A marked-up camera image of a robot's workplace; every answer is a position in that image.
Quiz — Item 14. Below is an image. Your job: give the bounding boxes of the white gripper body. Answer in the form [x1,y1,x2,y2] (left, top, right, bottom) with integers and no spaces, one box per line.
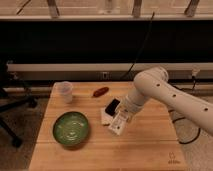
[117,102,138,122]

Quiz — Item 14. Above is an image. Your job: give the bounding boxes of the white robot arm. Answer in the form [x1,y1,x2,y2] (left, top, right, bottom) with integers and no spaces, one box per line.
[117,67,213,136]

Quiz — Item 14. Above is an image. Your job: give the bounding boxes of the green ceramic bowl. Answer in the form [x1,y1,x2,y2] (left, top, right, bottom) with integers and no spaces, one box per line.
[52,111,90,147]

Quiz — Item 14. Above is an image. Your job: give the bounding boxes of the black rectangular block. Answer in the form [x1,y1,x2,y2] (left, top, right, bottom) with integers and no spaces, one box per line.
[105,99,120,116]

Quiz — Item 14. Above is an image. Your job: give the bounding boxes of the white sponge block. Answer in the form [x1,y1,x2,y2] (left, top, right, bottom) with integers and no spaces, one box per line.
[101,108,113,125]

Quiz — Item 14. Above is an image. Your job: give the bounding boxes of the brown sausage-shaped object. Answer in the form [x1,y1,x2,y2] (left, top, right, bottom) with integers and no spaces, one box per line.
[93,87,109,97]

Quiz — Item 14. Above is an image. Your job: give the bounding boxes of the clear plastic cup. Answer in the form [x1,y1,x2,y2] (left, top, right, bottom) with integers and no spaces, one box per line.
[56,81,73,103]

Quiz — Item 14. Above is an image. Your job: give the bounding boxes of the black office chair base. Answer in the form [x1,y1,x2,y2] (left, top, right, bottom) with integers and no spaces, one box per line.
[0,61,38,149]

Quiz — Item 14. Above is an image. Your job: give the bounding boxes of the black floor cable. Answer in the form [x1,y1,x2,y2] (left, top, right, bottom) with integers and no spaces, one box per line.
[168,75,202,145]

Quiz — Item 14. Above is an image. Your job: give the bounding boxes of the black hanging cable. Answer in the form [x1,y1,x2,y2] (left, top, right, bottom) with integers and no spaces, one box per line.
[119,11,156,82]

